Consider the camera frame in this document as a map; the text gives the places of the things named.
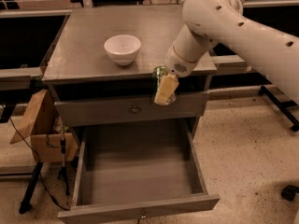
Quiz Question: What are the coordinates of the grey open middle drawer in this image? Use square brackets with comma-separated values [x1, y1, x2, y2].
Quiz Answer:
[58, 119, 220, 224]

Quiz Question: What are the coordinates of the black chair caster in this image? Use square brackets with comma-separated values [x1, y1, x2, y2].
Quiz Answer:
[281, 185, 299, 202]

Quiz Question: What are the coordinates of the black stand base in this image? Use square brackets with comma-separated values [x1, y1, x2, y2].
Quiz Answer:
[259, 86, 299, 132]

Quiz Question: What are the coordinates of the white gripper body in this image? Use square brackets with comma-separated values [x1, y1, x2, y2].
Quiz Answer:
[164, 47, 198, 77]

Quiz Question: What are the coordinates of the white ceramic bowl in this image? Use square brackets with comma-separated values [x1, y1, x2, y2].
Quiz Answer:
[104, 35, 141, 65]

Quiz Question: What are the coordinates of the brown cardboard box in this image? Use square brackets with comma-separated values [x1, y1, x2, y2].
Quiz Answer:
[9, 89, 79, 163]

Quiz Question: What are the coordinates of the grey top drawer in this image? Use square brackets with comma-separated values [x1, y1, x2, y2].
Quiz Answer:
[55, 91, 209, 127]

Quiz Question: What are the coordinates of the green soda can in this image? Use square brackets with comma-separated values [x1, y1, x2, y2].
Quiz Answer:
[153, 66, 176, 104]

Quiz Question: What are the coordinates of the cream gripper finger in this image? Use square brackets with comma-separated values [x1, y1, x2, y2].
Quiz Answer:
[154, 74, 178, 105]

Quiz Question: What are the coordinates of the black tripod stand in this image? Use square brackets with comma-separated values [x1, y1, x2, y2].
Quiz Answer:
[18, 121, 71, 216]

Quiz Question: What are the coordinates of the black cable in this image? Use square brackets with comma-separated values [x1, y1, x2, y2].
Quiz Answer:
[8, 117, 70, 212]

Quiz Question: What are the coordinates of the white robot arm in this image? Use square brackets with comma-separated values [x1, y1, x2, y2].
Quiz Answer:
[154, 0, 299, 105]

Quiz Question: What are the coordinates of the grey wooden cabinet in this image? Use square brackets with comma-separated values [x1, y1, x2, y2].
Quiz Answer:
[43, 5, 216, 139]

